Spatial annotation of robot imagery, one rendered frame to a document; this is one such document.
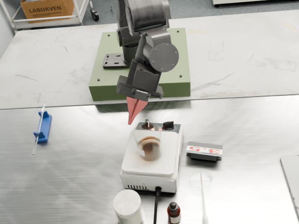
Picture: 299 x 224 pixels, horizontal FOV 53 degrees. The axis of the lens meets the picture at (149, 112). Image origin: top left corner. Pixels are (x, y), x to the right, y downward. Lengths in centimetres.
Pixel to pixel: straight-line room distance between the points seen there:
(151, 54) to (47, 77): 64
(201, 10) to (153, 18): 261
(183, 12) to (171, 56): 265
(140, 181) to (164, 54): 30
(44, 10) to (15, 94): 188
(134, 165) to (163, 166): 7
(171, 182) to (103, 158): 22
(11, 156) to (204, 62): 68
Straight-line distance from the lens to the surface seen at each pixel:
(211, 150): 79
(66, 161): 85
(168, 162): 69
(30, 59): 126
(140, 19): 62
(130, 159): 70
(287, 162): 82
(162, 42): 56
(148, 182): 71
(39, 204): 81
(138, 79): 57
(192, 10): 325
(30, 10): 298
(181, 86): 91
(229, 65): 106
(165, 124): 78
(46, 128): 94
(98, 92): 95
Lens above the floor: 156
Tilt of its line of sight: 47 degrees down
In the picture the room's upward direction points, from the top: 8 degrees counter-clockwise
